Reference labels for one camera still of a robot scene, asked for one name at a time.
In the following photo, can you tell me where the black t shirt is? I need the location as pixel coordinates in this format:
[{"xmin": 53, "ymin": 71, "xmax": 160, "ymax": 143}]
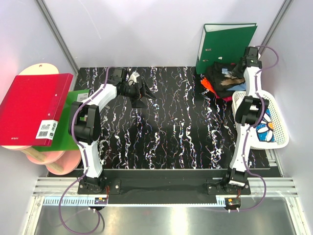
[{"xmin": 204, "ymin": 62, "xmax": 246, "ymax": 97}]

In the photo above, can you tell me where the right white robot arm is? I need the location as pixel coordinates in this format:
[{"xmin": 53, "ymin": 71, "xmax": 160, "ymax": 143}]
[{"xmin": 221, "ymin": 46, "xmax": 269, "ymax": 194}]

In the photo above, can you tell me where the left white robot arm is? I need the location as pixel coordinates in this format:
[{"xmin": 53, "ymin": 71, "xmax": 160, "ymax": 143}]
[{"xmin": 68, "ymin": 68, "xmax": 155, "ymax": 194}]

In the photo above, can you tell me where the folded dark shirts pile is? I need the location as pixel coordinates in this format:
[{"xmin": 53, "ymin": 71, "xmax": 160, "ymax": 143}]
[{"xmin": 215, "ymin": 94, "xmax": 232, "ymax": 102}]

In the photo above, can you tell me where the green lever arch binder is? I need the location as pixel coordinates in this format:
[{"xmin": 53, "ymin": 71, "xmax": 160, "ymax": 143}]
[{"xmin": 196, "ymin": 23, "xmax": 257, "ymax": 74}]

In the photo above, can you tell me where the orange garment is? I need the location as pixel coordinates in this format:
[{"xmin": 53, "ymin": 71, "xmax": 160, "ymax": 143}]
[{"xmin": 201, "ymin": 78, "xmax": 216, "ymax": 94}]

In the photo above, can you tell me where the black marbled table mat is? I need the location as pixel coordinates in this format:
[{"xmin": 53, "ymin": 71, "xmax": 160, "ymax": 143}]
[{"xmin": 73, "ymin": 66, "xmax": 271, "ymax": 170}]

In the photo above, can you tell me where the white printed t shirt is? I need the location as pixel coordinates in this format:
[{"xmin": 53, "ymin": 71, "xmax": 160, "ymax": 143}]
[{"xmin": 256, "ymin": 109, "xmax": 275, "ymax": 142}]

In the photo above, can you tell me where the white plastic laundry basket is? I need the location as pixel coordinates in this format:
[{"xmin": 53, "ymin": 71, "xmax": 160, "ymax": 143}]
[{"xmin": 232, "ymin": 90, "xmax": 289, "ymax": 152}]

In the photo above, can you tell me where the green plastic folder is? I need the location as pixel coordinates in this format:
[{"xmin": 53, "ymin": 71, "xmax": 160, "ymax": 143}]
[{"xmin": 33, "ymin": 89, "xmax": 89, "ymax": 152}]

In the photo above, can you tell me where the red ring binder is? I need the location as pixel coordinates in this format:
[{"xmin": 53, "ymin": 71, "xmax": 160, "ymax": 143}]
[{"xmin": 0, "ymin": 73, "xmax": 73, "ymax": 146}]

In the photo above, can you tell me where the white slotted cable duct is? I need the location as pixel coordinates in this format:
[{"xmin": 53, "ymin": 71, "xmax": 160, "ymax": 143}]
[{"xmin": 43, "ymin": 196, "xmax": 108, "ymax": 206}]

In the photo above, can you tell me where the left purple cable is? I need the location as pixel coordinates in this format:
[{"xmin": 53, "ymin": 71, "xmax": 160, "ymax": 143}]
[{"xmin": 58, "ymin": 66, "xmax": 115, "ymax": 233}]

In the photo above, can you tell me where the aluminium frame profile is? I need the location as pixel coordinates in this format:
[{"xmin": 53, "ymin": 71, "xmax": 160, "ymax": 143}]
[{"xmin": 33, "ymin": 177, "xmax": 298, "ymax": 197}]

